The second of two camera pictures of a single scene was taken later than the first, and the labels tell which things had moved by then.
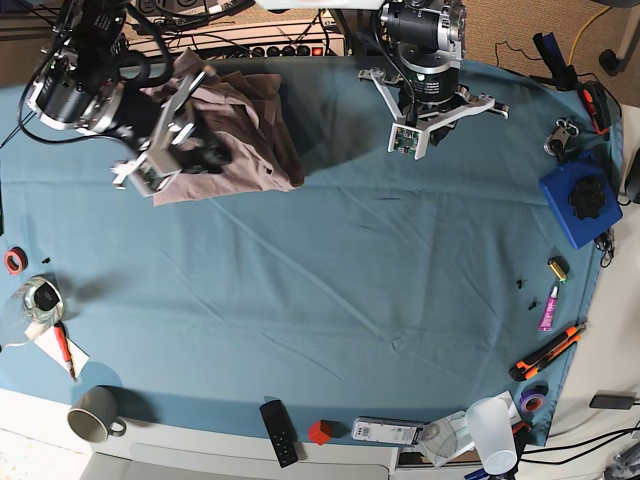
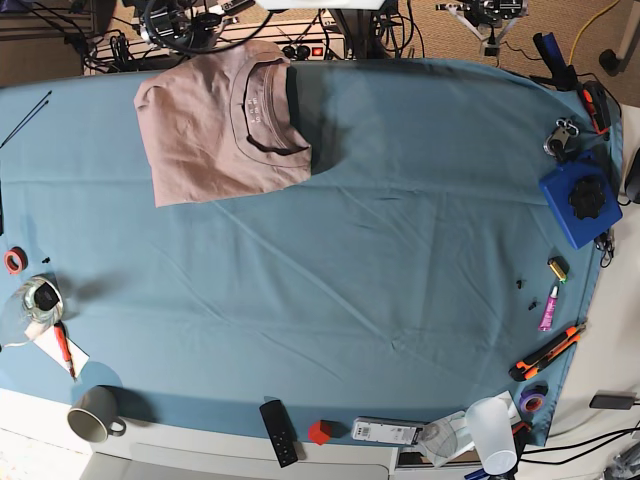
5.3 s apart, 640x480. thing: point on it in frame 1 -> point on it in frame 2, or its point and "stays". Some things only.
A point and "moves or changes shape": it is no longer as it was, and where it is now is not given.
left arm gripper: [435, 116] -> [491, 20]
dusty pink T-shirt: [242, 110] moves or changes shape
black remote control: [279, 432] stays
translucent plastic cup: [491, 423] stays
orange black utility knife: [525, 368] stays
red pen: [65, 346] stays
